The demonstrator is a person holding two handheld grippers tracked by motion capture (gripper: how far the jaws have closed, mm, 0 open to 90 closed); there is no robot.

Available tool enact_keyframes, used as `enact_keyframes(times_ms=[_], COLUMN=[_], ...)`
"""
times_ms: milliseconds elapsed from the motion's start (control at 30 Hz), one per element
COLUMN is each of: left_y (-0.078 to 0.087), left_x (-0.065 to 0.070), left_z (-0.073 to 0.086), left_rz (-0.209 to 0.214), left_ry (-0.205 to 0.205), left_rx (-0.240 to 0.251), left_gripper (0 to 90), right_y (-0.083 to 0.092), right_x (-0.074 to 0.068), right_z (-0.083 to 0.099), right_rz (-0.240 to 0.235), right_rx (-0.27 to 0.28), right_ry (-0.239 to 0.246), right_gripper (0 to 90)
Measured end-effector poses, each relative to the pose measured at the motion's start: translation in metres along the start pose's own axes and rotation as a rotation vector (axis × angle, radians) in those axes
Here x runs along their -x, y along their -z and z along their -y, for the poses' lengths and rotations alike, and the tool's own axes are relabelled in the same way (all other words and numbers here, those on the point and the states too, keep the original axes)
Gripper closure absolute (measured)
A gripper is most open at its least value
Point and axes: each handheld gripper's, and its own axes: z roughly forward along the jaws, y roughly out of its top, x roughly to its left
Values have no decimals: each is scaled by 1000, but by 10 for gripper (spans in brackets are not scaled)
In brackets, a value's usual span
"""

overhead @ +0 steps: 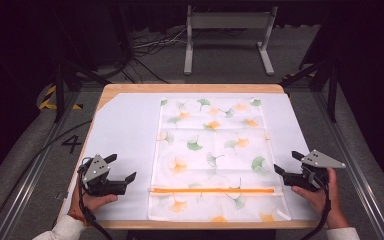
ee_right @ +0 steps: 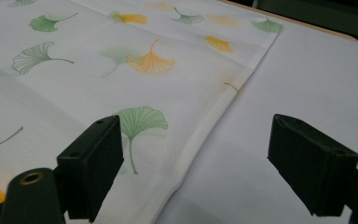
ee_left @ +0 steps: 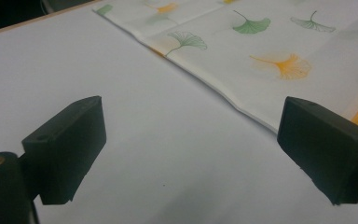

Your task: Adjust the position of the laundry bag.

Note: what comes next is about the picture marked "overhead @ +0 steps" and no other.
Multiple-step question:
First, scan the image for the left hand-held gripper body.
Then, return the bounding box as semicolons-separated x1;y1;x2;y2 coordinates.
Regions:
79;153;128;197

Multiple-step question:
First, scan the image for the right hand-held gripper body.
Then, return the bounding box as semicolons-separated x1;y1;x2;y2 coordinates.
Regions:
283;149;347;193

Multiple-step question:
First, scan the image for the leaf-print pillowcase with orange zipper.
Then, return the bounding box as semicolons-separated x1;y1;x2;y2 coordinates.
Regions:
147;96;293;223

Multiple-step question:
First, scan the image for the person's left hand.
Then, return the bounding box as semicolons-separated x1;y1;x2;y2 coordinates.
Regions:
69;185;119;221

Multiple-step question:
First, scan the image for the person's right hand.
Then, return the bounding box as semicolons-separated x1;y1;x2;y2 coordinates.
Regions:
291;167;350;230

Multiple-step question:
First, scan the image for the white table mat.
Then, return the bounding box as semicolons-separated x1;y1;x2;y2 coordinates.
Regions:
59;92;321;222

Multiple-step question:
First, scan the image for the black metal stand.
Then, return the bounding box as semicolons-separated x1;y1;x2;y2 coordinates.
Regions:
50;6;112;124
280;49;342;124

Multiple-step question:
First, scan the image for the yellow black hazard tape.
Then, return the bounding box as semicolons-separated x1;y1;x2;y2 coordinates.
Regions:
38;84;84;111

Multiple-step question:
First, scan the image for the aluminium floor rail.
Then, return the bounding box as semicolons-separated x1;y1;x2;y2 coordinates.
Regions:
309;89;384;240
0;89;82;240

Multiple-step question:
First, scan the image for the right hand-held gripper black cable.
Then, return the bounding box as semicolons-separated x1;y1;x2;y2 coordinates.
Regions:
299;166;333;240

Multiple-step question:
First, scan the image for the hand-held gripper black cable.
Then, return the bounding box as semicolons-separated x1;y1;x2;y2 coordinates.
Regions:
76;158;115;240
299;166;333;240

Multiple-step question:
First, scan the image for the left hand-held gripper black cable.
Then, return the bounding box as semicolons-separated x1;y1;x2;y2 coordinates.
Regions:
76;158;115;240

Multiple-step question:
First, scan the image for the red wrist bracelet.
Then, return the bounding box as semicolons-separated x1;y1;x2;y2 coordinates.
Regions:
68;209;90;228

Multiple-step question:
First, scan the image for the long black floor cable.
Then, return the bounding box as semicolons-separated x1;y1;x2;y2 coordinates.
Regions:
0;119;93;240

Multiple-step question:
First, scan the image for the bundle of floor cables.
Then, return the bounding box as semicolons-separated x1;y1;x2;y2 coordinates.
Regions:
106;28;190;84

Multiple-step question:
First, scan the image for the white metal stand frame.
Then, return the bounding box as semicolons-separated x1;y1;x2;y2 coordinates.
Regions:
183;4;279;76

